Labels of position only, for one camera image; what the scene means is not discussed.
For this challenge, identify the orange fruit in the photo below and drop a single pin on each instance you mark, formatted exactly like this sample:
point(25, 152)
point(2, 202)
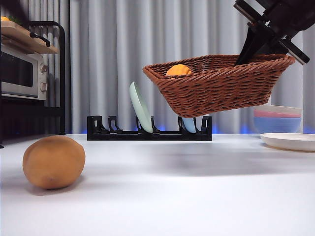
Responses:
point(3, 19)

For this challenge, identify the brown potato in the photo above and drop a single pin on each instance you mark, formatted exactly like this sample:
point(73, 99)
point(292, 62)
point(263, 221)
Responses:
point(54, 162)

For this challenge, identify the black metal shelf frame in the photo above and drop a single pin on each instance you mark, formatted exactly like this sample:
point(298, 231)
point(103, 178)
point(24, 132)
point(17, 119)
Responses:
point(62, 73)

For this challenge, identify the black dish rack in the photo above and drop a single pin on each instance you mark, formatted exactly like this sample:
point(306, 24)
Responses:
point(147, 136)

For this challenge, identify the light blue plate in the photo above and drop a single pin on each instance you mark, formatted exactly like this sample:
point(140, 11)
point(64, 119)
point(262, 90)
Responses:
point(189, 126)

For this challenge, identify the yellow corn cob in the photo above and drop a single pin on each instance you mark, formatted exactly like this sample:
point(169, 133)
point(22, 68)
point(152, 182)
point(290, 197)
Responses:
point(178, 70)

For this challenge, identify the grey pleated curtain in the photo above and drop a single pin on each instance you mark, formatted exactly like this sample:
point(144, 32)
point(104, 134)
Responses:
point(147, 37)

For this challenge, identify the pink bowl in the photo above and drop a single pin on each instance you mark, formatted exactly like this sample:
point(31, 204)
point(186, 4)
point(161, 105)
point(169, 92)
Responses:
point(278, 113)

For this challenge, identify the blue bowl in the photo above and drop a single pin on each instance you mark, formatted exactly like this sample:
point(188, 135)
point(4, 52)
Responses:
point(276, 126)

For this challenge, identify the brown wicker basket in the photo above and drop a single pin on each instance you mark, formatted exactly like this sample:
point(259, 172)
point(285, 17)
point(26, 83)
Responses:
point(216, 91)

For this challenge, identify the beige bowl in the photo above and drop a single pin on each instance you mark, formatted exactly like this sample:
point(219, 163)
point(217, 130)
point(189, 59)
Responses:
point(288, 109)

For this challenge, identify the cream white plate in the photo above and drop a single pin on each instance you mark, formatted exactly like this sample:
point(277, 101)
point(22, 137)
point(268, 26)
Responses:
point(288, 141)

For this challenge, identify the silver toaster oven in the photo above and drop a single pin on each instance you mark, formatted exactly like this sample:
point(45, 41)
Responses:
point(19, 73)

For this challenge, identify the green leaves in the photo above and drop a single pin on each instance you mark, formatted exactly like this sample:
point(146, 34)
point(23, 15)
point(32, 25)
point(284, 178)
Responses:
point(14, 19)

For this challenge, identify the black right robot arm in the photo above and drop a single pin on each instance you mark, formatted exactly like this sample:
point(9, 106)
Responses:
point(302, 12)

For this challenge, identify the pale green plate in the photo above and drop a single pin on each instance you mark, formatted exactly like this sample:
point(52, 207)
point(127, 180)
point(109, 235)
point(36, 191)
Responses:
point(141, 108)

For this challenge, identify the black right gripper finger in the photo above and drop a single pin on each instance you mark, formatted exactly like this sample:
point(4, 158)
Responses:
point(273, 48)
point(251, 39)

